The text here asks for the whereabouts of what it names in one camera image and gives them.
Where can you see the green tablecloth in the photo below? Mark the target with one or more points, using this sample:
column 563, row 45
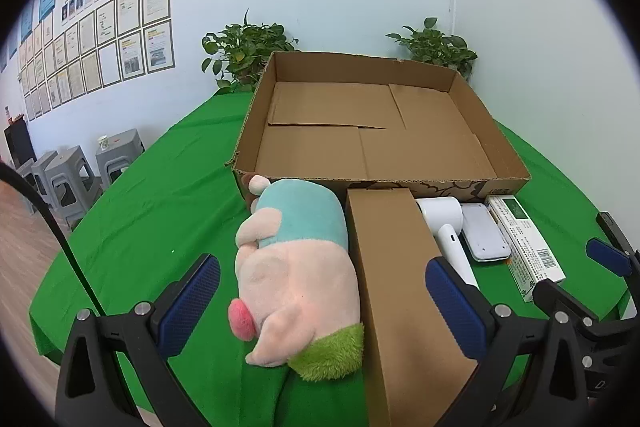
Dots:
column 150, row 217

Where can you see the bushy potted green plant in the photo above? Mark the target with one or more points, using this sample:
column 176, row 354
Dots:
column 240, row 52

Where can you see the white wall conduit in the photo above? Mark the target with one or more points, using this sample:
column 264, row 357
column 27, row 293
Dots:
column 454, row 7

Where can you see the white and green medicine box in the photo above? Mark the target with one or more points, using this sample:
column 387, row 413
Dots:
column 530, row 252

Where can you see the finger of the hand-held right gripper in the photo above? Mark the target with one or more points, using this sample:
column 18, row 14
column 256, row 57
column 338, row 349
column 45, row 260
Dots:
column 607, row 257
column 565, row 302

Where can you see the group of framed wall certificates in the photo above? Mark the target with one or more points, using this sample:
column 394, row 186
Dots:
column 110, row 42

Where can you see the black cabinet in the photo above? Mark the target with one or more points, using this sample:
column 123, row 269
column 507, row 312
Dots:
column 19, row 142

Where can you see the long brown cardboard box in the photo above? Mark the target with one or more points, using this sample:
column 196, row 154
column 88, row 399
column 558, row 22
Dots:
column 400, row 287

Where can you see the white paper cup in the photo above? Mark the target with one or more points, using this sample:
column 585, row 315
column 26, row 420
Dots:
column 103, row 143

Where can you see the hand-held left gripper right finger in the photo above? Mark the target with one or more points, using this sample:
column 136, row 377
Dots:
column 455, row 307

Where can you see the grey plastic stool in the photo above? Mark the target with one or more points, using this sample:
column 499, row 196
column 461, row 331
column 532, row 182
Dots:
column 37, row 172
column 122, row 157
column 72, row 182

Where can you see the pink pig plush toy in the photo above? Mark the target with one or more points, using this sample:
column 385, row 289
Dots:
column 295, row 277

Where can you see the small potted green plant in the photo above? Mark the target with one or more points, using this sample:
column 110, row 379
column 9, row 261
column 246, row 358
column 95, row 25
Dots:
column 435, row 49

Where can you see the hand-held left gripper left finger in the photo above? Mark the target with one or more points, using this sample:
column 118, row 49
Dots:
column 192, row 302

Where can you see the white plastic device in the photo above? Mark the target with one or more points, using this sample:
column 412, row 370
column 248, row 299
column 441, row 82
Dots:
column 482, row 234

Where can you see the large cardboard box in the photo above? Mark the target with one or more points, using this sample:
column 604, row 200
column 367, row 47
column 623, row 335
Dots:
column 320, row 147

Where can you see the small blue wall poster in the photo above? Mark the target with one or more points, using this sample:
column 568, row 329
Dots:
column 26, row 22

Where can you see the white hair dryer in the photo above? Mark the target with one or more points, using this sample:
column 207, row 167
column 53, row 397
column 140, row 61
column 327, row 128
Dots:
column 442, row 214

